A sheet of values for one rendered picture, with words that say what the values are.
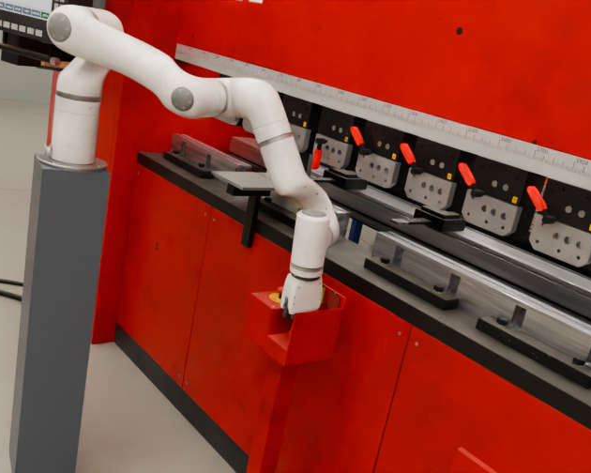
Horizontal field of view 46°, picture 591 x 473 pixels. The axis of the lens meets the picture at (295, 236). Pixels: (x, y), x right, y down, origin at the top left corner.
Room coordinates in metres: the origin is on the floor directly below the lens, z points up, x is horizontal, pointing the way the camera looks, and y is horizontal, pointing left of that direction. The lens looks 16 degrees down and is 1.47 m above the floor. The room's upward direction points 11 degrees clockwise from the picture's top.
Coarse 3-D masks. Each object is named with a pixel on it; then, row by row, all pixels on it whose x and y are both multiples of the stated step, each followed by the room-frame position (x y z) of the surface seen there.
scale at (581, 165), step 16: (176, 48) 2.88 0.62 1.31; (192, 48) 2.78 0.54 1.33; (224, 64) 2.60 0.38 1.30; (240, 64) 2.53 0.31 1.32; (272, 80) 2.38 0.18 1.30; (288, 80) 2.31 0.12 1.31; (304, 80) 2.25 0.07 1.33; (336, 96) 2.13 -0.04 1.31; (352, 96) 2.08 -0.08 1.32; (384, 112) 1.98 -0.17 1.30; (400, 112) 1.93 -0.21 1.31; (416, 112) 1.89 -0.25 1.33; (432, 128) 1.84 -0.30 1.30; (448, 128) 1.80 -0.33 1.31; (464, 128) 1.76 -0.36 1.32; (496, 144) 1.69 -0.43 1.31; (512, 144) 1.65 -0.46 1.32; (528, 144) 1.62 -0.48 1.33; (544, 160) 1.59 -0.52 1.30; (560, 160) 1.56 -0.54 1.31; (576, 160) 1.53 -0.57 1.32
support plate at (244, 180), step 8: (224, 176) 2.11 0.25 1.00; (232, 176) 2.13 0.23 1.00; (240, 176) 2.15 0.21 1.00; (248, 176) 2.17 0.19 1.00; (256, 176) 2.20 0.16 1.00; (264, 176) 2.22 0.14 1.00; (232, 184) 2.06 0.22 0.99; (240, 184) 2.05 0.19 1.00; (248, 184) 2.07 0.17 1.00; (256, 184) 2.09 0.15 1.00; (264, 184) 2.11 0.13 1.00
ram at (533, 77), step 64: (192, 0) 2.82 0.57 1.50; (320, 0) 2.25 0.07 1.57; (384, 0) 2.05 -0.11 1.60; (448, 0) 1.88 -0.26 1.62; (512, 0) 1.73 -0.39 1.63; (576, 0) 1.61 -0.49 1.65; (256, 64) 2.46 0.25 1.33; (320, 64) 2.21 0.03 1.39; (384, 64) 2.01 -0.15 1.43; (448, 64) 1.84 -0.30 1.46; (512, 64) 1.70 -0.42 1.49; (576, 64) 1.58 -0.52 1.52; (512, 128) 1.66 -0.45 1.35; (576, 128) 1.55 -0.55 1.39
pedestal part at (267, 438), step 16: (272, 368) 1.71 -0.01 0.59; (288, 368) 1.70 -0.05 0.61; (272, 384) 1.70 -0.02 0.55; (288, 384) 1.71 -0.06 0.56; (272, 400) 1.69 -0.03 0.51; (288, 400) 1.72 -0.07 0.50; (272, 416) 1.69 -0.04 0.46; (256, 432) 1.72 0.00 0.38; (272, 432) 1.69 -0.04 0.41; (256, 448) 1.71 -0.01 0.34; (272, 448) 1.70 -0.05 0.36; (256, 464) 1.70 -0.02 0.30; (272, 464) 1.71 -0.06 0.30
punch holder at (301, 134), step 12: (288, 96) 2.30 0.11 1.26; (288, 108) 2.29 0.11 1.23; (300, 108) 2.24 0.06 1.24; (312, 108) 2.21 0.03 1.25; (288, 120) 2.28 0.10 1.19; (300, 120) 2.24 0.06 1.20; (312, 120) 2.22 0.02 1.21; (300, 132) 2.22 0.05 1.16; (312, 132) 2.23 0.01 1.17; (300, 144) 2.21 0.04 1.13; (312, 144) 2.24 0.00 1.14
